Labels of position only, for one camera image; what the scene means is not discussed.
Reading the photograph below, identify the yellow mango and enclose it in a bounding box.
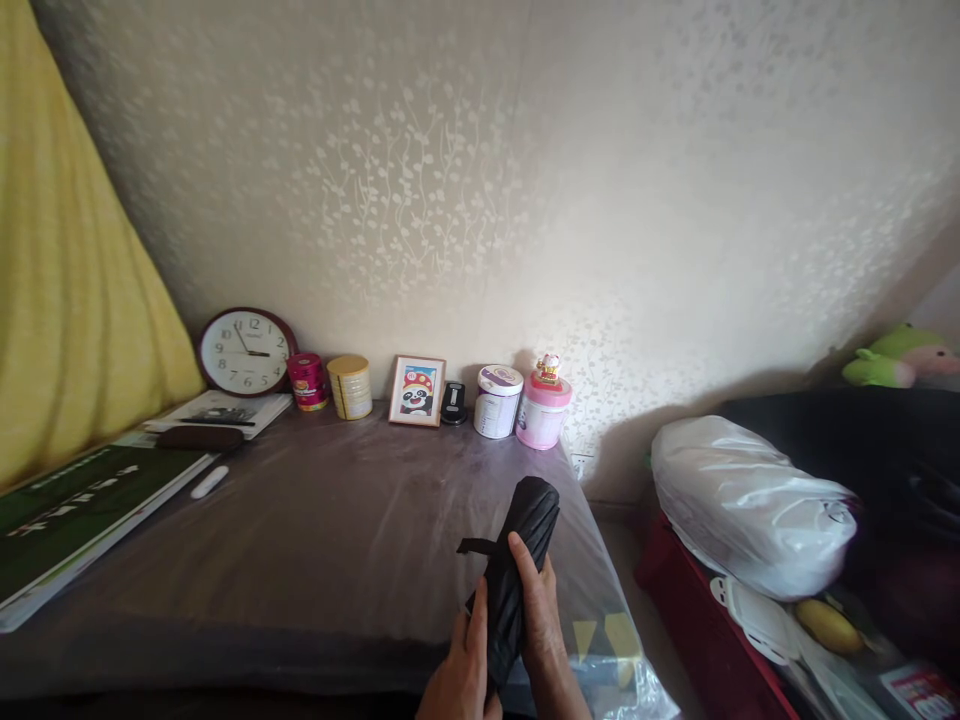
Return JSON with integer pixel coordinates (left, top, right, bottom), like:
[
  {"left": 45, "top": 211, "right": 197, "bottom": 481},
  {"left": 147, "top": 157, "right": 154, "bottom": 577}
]
[{"left": 796, "top": 597, "right": 865, "bottom": 655}]

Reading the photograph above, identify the green and pink plush toy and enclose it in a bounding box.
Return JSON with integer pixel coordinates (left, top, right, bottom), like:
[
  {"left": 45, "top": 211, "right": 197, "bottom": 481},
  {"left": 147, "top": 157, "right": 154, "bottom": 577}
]
[{"left": 841, "top": 322, "right": 960, "bottom": 392}]

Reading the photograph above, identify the person's left hand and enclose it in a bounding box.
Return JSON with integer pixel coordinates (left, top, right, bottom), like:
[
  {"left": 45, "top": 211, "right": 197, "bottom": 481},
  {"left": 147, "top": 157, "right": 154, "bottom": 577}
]
[{"left": 416, "top": 575, "right": 505, "bottom": 720}]

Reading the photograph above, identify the round brown-rimmed wall clock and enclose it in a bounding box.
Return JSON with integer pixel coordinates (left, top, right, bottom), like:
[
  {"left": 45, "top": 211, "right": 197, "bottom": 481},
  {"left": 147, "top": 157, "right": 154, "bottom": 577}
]
[{"left": 196, "top": 306, "right": 300, "bottom": 399}]

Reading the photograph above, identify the person's right thumb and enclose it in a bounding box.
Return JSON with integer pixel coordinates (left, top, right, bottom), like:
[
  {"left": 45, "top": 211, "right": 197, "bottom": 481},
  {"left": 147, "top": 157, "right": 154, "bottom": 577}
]
[{"left": 507, "top": 530, "right": 541, "bottom": 605}]

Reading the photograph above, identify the yellow and black box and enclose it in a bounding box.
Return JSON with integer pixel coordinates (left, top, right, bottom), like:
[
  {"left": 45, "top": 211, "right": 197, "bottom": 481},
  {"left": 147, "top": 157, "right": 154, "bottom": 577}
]
[{"left": 573, "top": 611, "right": 646, "bottom": 688}]

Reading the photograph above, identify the black bulky bag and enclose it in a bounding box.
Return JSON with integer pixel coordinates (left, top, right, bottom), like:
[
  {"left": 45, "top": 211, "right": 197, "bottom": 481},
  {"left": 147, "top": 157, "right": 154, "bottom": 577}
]
[{"left": 719, "top": 386, "right": 960, "bottom": 661}]

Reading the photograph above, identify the dark brown pencil case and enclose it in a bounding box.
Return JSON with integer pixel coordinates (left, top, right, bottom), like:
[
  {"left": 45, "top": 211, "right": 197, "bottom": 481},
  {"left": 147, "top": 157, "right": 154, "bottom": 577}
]
[{"left": 155, "top": 425, "right": 246, "bottom": 453}]

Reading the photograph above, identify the person's left thumb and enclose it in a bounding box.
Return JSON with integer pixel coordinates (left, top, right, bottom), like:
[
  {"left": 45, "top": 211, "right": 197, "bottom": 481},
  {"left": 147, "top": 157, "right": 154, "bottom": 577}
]
[{"left": 470, "top": 575, "right": 492, "bottom": 639}]

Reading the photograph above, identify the white plastic bag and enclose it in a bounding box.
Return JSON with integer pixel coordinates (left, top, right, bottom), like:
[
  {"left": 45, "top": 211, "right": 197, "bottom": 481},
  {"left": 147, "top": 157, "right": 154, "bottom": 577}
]
[{"left": 650, "top": 416, "right": 861, "bottom": 603}]

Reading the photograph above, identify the small white oblong device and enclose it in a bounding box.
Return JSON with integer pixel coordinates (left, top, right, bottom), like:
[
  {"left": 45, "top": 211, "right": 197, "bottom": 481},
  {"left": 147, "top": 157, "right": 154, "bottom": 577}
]
[{"left": 189, "top": 464, "right": 230, "bottom": 501}]

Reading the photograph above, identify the red and white packet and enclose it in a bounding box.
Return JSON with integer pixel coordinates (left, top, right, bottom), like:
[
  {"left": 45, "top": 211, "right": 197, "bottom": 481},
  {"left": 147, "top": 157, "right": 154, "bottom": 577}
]
[{"left": 881, "top": 663, "right": 960, "bottom": 720}]

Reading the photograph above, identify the black umbrella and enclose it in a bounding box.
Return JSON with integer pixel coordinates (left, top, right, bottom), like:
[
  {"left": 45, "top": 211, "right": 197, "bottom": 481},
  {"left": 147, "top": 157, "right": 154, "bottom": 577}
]
[{"left": 457, "top": 476, "right": 562, "bottom": 695}]

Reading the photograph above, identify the large green book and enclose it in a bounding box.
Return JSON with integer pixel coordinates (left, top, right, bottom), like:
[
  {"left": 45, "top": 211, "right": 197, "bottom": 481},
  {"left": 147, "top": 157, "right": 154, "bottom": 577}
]
[{"left": 0, "top": 442, "right": 219, "bottom": 635}]

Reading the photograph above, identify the framed panda picture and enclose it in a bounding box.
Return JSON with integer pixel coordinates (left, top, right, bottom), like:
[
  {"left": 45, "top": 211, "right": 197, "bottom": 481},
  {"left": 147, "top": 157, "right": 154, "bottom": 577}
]
[{"left": 387, "top": 354, "right": 448, "bottom": 430}]

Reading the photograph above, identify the person's right hand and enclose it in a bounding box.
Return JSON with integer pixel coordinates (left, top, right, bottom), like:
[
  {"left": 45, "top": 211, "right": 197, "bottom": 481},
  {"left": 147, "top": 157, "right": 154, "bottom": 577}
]
[{"left": 507, "top": 530, "right": 577, "bottom": 678}]

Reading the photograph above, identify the gold tin can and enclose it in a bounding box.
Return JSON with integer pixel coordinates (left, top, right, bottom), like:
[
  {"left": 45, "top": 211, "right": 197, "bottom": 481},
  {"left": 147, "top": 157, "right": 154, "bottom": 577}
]
[{"left": 326, "top": 354, "right": 374, "bottom": 421}]

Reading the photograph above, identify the red crate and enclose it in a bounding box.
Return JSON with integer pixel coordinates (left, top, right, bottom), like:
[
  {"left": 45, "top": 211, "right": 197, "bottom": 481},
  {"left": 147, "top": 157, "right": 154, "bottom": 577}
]
[{"left": 633, "top": 513, "right": 801, "bottom": 720}]

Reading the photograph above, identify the white booklet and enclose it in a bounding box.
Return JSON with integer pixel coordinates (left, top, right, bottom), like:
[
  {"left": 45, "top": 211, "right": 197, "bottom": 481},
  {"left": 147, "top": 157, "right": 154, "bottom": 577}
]
[{"left": 142, "top": 389, "right": 294, "bottom": 442}]

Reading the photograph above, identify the yellow curtain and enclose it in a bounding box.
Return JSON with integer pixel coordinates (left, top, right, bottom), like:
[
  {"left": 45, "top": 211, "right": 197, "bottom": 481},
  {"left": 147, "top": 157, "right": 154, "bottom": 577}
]
[{"left": 0, "top": 0, "right": 208, "bottom": 498}]

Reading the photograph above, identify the white plastic container lid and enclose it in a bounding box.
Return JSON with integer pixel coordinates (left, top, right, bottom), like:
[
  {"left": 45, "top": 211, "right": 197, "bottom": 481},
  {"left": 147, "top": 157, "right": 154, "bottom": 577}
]
[{"left": 708, "top": 573, "right": 804, "bottom": 667}]

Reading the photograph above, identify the pink and white can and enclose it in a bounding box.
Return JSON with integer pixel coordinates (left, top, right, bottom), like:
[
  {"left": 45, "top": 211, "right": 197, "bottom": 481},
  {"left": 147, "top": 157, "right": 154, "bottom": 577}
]
[{"left": 515, "top": 373, "right": 574, "bottom": 451}]

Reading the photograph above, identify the red tin can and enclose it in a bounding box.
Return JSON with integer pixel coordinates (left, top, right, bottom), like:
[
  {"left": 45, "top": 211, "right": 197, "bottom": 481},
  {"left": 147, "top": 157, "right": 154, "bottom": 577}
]
[{"left": 285, "top": 352, "right": 331, "bottom": 413}]

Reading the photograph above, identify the white and purple can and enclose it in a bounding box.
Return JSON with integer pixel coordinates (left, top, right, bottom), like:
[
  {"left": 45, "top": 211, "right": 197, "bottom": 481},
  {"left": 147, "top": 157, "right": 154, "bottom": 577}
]
[{"left": 473, "top": 365, "right": 525, "bottom": 440}]

